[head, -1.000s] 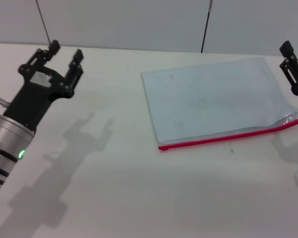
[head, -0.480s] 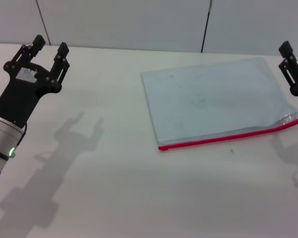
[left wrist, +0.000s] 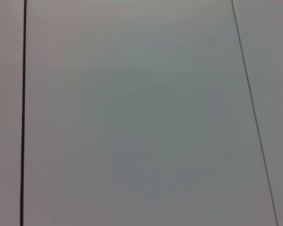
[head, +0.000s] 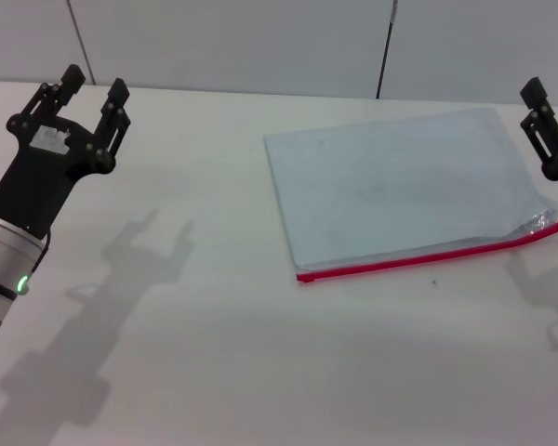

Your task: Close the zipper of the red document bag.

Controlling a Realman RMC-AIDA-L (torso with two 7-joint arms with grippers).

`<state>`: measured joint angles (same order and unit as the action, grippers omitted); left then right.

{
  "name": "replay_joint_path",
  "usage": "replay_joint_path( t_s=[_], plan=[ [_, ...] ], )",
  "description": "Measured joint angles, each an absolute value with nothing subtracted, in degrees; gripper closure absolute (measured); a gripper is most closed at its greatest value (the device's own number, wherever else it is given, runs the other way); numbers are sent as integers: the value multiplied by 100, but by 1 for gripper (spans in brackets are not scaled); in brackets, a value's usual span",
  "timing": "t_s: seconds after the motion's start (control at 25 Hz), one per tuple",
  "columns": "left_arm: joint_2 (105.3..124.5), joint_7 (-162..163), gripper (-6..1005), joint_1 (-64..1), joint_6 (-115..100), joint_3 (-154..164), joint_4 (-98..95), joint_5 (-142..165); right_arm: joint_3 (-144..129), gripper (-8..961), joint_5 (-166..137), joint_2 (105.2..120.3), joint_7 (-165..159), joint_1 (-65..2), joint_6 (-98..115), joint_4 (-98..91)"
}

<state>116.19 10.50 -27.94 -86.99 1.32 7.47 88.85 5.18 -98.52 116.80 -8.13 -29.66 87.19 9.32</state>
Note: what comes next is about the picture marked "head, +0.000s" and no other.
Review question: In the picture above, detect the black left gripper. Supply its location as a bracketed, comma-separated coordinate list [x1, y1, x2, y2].
[0, 63, 132, 240]

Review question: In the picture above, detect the clear document bag red zipper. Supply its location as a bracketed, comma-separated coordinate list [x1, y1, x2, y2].
[263, 106, 558, 285]

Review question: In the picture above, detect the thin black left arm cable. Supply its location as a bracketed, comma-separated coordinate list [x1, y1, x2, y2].
[27, 230, 52, 280]

